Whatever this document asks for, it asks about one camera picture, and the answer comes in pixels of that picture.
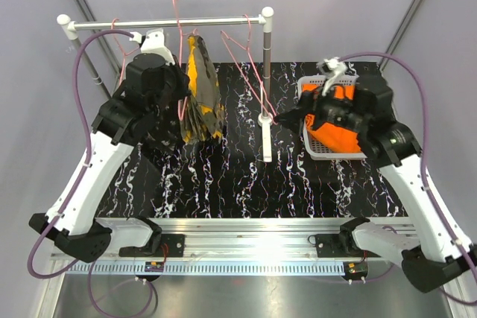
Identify pink hanger with orange trousers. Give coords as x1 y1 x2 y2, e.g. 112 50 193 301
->
221 7 277 122

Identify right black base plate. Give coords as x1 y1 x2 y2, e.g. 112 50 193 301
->
307 234 346 258

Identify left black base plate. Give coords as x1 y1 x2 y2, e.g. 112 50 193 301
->
119 234 186 258

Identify pink hanger with black trousers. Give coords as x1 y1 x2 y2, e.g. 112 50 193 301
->
110 17 139 84

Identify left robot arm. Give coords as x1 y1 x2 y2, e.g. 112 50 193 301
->
29 48 188 263

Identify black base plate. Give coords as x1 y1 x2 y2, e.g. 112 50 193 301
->
307 234 346 258
119 234 186 258

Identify white plastic basket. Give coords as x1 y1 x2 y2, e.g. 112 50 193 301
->
297 74 386 160

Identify camouflage yellow trousers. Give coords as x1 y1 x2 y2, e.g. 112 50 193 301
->
180 35 225 144

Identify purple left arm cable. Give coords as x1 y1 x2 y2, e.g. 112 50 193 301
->
28 30 154 315

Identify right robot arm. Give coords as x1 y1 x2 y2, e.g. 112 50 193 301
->
275 76 476 293

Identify orange trousers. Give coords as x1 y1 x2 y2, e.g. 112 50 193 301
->
301 83 361 153

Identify black marble pattern mat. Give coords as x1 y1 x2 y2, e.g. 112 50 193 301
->
97 63 405 218

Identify black white patterned trousers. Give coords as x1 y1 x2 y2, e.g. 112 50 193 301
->
122 53 183 155

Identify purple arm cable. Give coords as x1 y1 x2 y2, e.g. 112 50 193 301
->
28 30 154 315
335 51 477 306

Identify white slotted cable duct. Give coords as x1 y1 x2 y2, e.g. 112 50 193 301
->
69 260 344 276

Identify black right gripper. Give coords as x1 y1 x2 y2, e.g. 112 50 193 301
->
275 77 370 136

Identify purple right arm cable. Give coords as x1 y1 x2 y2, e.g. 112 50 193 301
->
335 51 477 306

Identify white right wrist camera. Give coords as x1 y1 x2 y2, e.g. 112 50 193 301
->
317 57 356 97

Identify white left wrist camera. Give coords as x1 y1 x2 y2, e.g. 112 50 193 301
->
130 28 176 65

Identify pink hanger with camouflage trousers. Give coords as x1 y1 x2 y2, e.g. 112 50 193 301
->
172 0 198 124

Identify aluminium mounting rail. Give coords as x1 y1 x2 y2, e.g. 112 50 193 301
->
51 216 422 261

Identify silver white clothes rack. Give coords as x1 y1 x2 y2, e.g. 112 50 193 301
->
57 14 273 162

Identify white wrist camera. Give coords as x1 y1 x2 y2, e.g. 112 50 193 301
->
317 57 356 97
130 28 176 65

